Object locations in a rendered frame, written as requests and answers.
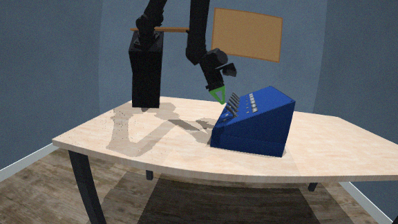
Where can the blue switch panel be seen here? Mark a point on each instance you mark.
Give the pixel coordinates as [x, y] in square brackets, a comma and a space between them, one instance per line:
[259, 127]

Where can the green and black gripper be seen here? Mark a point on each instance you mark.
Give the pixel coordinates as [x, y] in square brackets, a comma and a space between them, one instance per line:
[220, 87]

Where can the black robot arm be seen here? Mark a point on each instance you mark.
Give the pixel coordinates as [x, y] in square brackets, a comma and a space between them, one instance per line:
[196, 51]

